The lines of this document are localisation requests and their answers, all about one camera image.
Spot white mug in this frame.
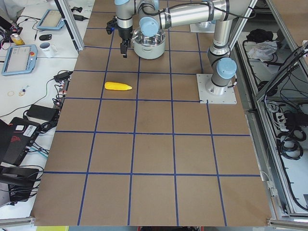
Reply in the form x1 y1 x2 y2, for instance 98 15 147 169
39 42 58 58

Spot yellow corn cob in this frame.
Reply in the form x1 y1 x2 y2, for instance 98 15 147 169
104 81 132 91

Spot coiled black cables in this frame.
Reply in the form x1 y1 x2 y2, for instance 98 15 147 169
276 129 304 160

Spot aluminium frame post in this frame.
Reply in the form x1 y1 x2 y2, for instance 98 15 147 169
55 0 84 52

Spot pale green steel pot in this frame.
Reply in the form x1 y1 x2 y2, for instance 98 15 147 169
132 27 166 60

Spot black power adapter brick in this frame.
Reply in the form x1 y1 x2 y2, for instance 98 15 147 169
26 104 59 121

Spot black laptop with stickers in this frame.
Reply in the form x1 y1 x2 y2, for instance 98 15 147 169
0 117 40 166

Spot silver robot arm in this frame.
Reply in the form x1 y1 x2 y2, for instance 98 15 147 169
113 0 250 95

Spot black cloth bundle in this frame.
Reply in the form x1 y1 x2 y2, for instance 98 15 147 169
246 29 273 43

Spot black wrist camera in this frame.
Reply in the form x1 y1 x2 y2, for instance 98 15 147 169
106 16 117 35

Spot black device stand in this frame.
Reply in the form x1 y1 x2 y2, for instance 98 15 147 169
0 166 43 206

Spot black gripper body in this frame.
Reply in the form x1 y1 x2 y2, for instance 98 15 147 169
118 26 132 40

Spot small black power adapter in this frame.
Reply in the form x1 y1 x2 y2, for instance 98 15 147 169
53 71 73 82

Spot near blue teach pendant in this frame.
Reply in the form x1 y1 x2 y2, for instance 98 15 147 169
1 44 38 76

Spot far blue teach pendant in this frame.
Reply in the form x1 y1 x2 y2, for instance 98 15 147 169
37 9 65 31

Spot white crumpled cloth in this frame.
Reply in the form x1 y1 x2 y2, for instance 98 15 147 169
247 41 277 62

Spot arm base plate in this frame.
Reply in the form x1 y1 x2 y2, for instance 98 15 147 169
196 74 237 104
190 21 216 33

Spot blue teach pendant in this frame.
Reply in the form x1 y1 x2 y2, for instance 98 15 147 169
37 9 65 31
1 44 38 76

